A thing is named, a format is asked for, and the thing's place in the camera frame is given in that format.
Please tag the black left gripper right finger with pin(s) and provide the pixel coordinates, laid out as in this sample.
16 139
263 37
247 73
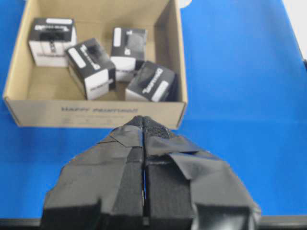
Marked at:
189 187

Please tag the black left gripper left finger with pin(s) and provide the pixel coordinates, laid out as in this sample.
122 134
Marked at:
101 187

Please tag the black box bottom left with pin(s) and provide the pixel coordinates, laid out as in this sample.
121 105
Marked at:
152 83

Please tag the black box centre tilted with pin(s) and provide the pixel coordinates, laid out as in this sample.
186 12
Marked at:
91 68

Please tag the brown cardboard box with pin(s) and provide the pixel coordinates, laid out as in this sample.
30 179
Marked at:
49 97

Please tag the black box lower centre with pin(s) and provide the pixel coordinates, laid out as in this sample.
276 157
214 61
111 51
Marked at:
128 51

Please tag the black box top left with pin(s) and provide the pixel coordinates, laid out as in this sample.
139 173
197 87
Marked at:
48 40

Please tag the blue table cloth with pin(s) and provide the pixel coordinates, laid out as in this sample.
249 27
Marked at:
247 90

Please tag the white plastic tray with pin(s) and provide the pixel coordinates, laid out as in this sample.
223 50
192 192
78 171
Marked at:
184 3

